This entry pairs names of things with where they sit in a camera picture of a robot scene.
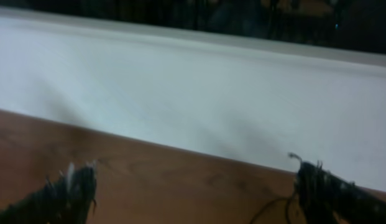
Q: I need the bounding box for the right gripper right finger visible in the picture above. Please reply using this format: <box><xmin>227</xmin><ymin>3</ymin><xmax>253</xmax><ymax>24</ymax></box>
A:
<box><xmin>288</xmin><ymin>152</ymin><xmax>386</xmax><ymax>224</ymax></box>

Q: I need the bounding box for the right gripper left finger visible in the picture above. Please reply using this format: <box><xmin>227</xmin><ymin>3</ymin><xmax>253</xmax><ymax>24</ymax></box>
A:
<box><xmin>0</xmin><ymin>161</ymin><xmax>97</xmax><ymax>224</ymax></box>

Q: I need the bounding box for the black usb cable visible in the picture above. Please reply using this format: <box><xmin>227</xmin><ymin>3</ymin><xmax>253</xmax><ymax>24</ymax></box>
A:
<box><xmin>248</xmin><ymin>192</ymin><xmax>301</xmax><ymax>224</ymax></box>

